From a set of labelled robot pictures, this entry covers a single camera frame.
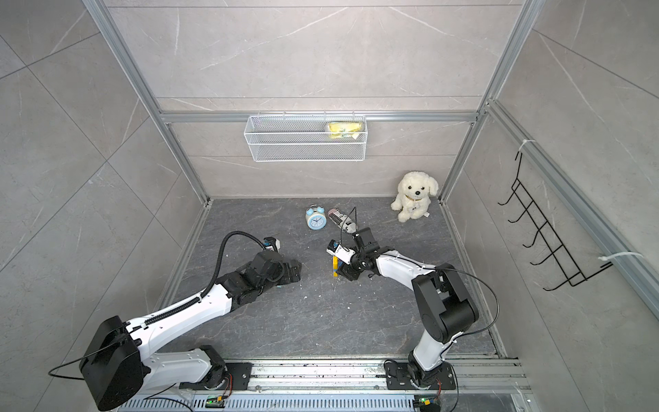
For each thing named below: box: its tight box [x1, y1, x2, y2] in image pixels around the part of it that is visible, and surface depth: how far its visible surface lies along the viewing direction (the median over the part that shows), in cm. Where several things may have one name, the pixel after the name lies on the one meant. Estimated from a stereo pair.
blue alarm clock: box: [305, 203, 327, 231], surface depth 106 cm
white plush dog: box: [390, 170, 439, 224], surface depth 103 cm
